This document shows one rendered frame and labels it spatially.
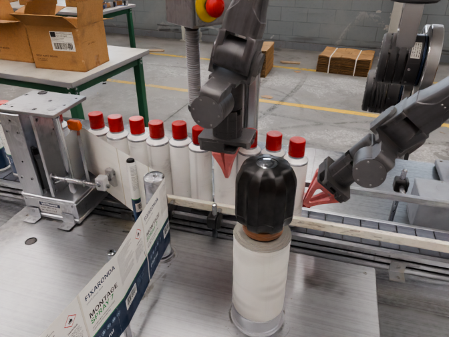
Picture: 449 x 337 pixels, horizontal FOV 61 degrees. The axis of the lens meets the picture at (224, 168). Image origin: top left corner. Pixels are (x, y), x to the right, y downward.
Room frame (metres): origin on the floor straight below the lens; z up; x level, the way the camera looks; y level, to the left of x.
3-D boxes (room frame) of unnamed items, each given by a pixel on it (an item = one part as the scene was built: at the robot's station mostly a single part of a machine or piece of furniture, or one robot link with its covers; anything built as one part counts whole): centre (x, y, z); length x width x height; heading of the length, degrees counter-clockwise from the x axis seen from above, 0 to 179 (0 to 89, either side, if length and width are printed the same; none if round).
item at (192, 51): (0.86, 0.07, 1.18); 0.04 x 0.04 x 0.21
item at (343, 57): (4.94, -1.57, 0.11); 0.65 x 0.54 x 0.22; 66
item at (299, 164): (0.69, -0.15, 0.98); 0.05 x 0.05 x 0.20
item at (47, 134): (0.75, 0.37, 1.01); 0.14 x 0.13 x 0.26; 74
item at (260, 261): (0.43, -0.06, 1.03); 0.09 x 0.09 x 0.30
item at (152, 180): (0.57, 0.13, 0.97); 0.05 x 0.05 x 0.19
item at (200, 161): (0.74, 0.05, 0.98); 0.05 x 0.05 x 0.20
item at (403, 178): (0.70, -0.39, 0.91); 0.07 x 0.03 x 0.16; 164
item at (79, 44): (2.36, 0.92, 0.97); 0.51 x 0.39 x 0.37; 164
